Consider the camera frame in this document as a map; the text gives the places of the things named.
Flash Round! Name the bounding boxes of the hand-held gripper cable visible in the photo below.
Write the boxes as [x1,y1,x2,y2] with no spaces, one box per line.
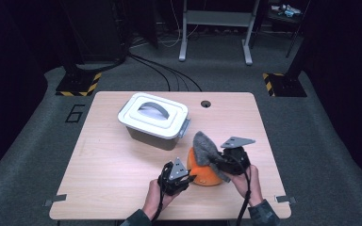
[222,153,253,226]
[151,164,173,224]

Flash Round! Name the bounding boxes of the black floor cables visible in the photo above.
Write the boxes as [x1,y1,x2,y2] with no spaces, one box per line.
[127,52,203,92]

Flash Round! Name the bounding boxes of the right hand-held gripper cable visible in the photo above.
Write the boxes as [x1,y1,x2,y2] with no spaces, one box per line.
[222,153,253,226]

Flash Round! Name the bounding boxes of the grey tape piece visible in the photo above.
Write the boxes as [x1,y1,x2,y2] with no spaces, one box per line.
[43,193,68,207]
[274,194,297,205]

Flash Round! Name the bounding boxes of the black stand base striped edge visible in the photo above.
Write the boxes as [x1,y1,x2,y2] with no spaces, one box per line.
[55,72,103,98]
[262,73,308,98]

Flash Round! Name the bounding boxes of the left hand-held gripper cable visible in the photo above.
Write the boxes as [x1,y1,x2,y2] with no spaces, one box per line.
[151,164,173,224]

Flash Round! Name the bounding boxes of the person's right hand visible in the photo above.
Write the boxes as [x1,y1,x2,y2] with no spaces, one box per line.
[229,164,264,208]

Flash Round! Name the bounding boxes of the white lid with grey handle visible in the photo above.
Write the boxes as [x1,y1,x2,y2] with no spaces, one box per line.
[117,92,190,140]

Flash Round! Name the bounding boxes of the grey plastic storage box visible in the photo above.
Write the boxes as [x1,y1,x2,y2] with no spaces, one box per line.
[118,99,192,152]

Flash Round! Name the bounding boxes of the grey cloth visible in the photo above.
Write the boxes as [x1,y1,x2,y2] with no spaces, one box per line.
[192,131,232,184]

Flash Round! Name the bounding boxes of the orange plush toy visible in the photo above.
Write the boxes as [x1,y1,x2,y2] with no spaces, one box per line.
[186,146,224,187]

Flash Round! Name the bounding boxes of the dark shelf with clutter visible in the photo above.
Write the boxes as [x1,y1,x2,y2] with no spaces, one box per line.
[267,2,304,23]

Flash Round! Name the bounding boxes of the white metal desk frame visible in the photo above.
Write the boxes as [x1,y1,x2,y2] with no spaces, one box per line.
[178,0,261,66]

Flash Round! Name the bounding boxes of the person's left hand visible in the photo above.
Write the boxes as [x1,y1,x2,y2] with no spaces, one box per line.
[141,178,184,220]

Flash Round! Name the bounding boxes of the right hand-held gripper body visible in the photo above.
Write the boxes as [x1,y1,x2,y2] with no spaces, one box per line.
[220,136,256,176]

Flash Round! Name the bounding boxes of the white cable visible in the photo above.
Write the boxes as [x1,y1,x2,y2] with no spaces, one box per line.
[156,0,200,49]

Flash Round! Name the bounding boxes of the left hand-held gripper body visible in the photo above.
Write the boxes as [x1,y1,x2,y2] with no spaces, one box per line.
[157,157,192,197]

